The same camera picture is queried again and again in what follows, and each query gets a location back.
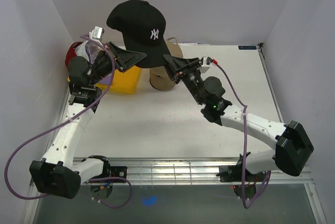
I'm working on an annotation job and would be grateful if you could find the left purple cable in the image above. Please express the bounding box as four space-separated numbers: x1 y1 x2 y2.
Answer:
4 33 133 209

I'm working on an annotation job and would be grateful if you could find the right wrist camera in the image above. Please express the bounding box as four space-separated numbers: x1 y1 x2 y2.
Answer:
199 57 218 73

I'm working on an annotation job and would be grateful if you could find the beige baseball cap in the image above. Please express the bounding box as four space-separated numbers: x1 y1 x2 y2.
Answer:
149 37 183 91

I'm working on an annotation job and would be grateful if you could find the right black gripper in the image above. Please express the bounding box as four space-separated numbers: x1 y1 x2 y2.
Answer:
161 55 204 106

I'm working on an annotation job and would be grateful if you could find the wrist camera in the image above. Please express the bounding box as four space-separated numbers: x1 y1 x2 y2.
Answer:
199 57 218 73
88 26 105 45

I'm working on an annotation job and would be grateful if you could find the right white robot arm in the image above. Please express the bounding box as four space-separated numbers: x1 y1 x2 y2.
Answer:
163 54 314 181

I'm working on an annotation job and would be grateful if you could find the blue table label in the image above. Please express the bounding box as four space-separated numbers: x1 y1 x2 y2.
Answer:
238 46 257 50

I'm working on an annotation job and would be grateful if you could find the red baseball cap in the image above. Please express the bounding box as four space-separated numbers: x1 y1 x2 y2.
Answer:
65 41 83 70

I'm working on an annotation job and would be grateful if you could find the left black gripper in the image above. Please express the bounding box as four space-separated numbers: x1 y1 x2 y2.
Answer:
88 41 146 86

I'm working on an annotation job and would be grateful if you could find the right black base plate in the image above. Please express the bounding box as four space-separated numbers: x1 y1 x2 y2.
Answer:
216 163 269 182

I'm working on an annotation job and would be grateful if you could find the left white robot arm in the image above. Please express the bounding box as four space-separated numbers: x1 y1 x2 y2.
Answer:
29 42 146 199

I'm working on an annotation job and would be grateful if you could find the purple visor cap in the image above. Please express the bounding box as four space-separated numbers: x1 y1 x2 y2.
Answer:
99 75 111 85

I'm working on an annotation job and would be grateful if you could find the black baseball cap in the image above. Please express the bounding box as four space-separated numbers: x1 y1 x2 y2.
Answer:
106 0 170 69

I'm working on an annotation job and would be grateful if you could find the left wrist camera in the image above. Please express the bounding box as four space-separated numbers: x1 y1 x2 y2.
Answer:
88 26 105 45

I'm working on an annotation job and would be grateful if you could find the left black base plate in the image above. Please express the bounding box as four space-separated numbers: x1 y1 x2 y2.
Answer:
89 166 128 183

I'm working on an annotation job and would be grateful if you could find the yellow plastic tray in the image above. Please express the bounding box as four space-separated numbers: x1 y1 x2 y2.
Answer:
68 66 141 94

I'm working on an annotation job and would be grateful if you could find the aluminium frame rail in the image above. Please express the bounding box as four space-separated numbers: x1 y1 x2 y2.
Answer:
22 158 327 223

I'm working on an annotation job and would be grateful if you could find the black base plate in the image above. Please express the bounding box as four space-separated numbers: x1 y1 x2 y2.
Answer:
89 166 128 183
216 163 269 182

